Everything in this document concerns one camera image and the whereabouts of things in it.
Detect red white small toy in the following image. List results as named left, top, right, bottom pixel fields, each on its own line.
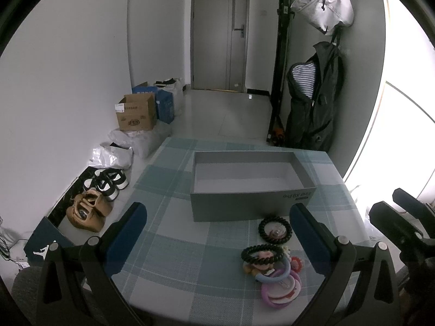
left=290, top=256, right=304, bottom=273

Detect pink ring hair accessory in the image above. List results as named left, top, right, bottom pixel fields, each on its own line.
left=260, top=270, right=302, bottom=309

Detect black bead bracelet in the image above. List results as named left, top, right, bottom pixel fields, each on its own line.
left=240, top=243, right=285, bottom=267

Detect light blue hair ring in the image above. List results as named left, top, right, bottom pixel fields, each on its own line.
left=253, top=257, right=293, bottom=285

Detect black spiral hair tie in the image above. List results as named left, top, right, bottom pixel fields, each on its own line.
left=257, top=215, right=294, bottom=245

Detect black jordan shoe box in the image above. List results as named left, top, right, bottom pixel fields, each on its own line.
left=24, top=217, right=74, bottom=267

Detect tan shoes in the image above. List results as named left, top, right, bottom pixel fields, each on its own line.
left=66, top=189, right=112, bottom=233

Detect black white sneakers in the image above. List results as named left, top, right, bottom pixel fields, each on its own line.
left=83, top=168, right=129, bottom=202

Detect white plastic bags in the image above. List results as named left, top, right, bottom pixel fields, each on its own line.
left=88, top=120, right=172, bottom=169

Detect black hanging jacket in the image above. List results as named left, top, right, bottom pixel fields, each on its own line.
left=285, top=41, right=344, bottom=152

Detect grey cardboard box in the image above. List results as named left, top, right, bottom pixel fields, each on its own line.
left=190, top=151, right=316, bottom=222

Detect brown cardboard box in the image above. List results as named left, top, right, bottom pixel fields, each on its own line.
left=114, top=93, right=157, bottom=131

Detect blue box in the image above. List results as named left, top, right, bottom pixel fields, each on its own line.
left=132, top=83, right=175, bottom=124

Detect white hanging bag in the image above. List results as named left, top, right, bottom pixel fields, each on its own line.
left=290, top=0, right=354, bottom=36

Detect grey door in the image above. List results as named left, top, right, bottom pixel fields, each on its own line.
left=190, top=0, right=249, bottom=93

